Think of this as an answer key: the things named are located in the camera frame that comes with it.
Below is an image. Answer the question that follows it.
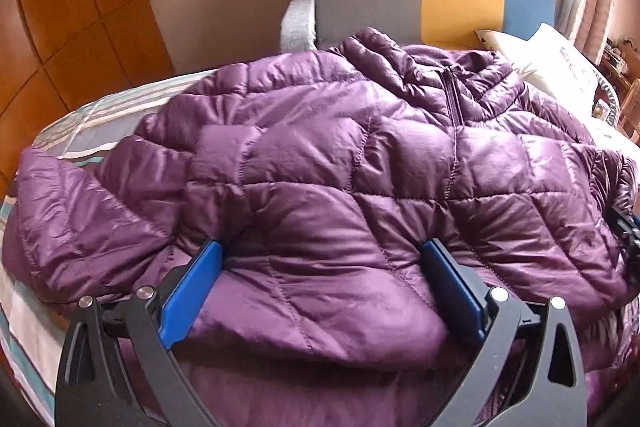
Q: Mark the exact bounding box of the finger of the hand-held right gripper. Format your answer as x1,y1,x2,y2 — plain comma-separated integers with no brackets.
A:
606,206,640,269

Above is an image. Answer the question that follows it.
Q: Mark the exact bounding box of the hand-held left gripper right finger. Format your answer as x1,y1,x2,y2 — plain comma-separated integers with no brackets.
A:
421,238,587,427

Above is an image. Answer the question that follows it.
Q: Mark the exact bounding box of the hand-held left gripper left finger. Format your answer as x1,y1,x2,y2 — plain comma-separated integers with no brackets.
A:
55,241,224,427

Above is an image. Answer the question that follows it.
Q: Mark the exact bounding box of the purple quilted puffer jacket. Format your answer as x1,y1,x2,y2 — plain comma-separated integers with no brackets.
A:
14,27,640,427

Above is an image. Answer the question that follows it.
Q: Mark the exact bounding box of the wooden chair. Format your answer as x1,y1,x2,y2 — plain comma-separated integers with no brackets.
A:
617,77,640,138

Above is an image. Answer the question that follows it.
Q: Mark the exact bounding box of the cluttered wooden desk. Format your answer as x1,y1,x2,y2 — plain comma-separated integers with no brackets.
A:
597,36,637,78

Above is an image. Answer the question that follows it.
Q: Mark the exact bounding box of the white printed pillow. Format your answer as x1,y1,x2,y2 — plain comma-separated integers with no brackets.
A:
510,23,602,104

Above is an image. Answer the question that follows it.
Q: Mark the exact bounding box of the striped bed sheet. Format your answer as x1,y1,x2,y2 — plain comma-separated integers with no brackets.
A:
0,68,236,427

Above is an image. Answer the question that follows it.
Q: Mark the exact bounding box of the cream pillow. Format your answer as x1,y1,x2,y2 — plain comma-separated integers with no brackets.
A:
474,29,532,78

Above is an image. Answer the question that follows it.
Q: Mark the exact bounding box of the orange wooden wardrobe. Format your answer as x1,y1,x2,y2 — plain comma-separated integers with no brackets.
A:
0,0,177,190

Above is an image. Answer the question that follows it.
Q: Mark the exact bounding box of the grey ribbed hose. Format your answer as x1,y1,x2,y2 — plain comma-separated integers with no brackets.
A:
592,71,622,124

